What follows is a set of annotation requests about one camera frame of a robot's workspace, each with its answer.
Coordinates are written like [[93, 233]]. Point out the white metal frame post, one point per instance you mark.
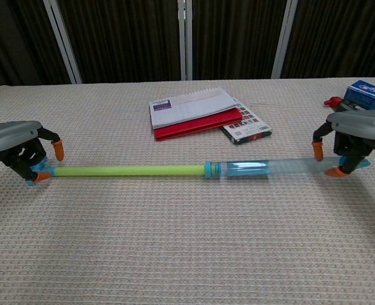
[[284, 38], [63, 41], [185, 38]]

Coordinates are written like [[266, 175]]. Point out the blue toothpaste box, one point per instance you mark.
[[370, 95]]

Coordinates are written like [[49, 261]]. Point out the dark box with picture grid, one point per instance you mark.
[[249, 130]]

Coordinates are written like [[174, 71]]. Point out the red book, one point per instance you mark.
[[194, 127]]

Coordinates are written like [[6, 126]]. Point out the white spiral notebook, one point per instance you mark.
[[190, 108]]

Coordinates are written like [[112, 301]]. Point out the beige woven tablecloth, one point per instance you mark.
[[174, 238]]

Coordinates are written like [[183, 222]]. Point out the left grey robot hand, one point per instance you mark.
[[9, 136]]

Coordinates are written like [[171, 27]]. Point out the red small plastic object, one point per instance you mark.
[[331, 101]]

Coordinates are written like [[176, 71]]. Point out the dark pleated curtain panel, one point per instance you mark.
[[343, 38], [235, 38], [120, 38], [16, 41]]

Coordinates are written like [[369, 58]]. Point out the black small device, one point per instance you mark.
[[349, 106]]

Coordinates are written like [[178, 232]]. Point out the clear plastic tube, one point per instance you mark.
[[286, 166]]

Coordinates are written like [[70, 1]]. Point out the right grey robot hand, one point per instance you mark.
[[359, 124]]

